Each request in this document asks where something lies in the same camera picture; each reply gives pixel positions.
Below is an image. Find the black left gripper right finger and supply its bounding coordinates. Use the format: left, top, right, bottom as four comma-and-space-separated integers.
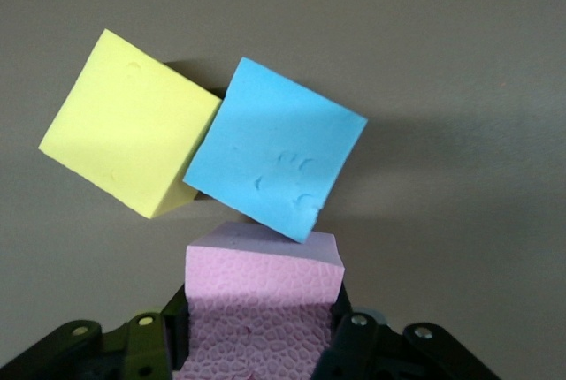
310, 281, 504, 380

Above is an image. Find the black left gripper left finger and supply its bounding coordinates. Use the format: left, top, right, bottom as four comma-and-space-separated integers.
0, 285, 192, 380

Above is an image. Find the pink foam block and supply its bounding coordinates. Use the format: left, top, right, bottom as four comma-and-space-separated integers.
172, 220, 346, 380

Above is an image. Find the yellow foam block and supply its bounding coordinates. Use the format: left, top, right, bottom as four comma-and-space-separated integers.
38, 28, 222, 221

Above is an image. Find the blue foam block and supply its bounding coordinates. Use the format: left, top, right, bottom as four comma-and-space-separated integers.
181, 57, 369, 244

